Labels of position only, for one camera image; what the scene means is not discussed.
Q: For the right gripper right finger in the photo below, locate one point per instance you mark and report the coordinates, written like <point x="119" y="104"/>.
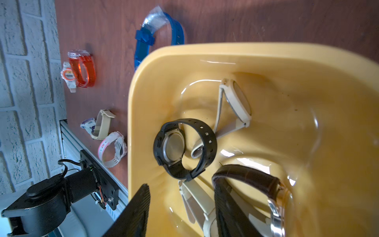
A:
<point x="231" y="221"/>

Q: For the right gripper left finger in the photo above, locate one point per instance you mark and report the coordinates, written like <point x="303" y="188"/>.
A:
<point x="134" y="219"/>

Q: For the beige strap watch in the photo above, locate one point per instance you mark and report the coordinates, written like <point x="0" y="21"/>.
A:
<point x="200" y="208"/>

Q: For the brown leather strap watch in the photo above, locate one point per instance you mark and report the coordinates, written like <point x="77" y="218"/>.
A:
<point x="246" y="181"/>

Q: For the black digital watch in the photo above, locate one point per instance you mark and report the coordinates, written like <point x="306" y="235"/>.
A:
<point x="169" y="148"/>

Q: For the white slim strap watch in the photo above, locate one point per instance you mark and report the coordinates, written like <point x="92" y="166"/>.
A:
<point x="230" y="90"/>

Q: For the blue transparent watch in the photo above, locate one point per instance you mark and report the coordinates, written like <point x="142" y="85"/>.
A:
<point x="145" y="36"/>

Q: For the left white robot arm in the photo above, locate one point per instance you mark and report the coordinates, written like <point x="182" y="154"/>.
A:
<point x="44" y="206"/>

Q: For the yellow plastic storage tray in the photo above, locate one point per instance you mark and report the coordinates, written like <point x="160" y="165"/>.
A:
<point x="315" y="126"/>

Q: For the small white digital watch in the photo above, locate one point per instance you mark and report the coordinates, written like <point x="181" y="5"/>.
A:
<point x="68" y="76"/>

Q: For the red transparent watch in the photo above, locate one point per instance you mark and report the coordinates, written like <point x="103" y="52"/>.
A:
<point x="83" y="67"/>

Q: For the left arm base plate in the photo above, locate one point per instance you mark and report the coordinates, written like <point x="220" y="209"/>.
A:
<point x="108" y="189"/>

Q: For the pink white strap watch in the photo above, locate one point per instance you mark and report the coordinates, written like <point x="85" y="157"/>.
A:
<point x="120" y="149"/>

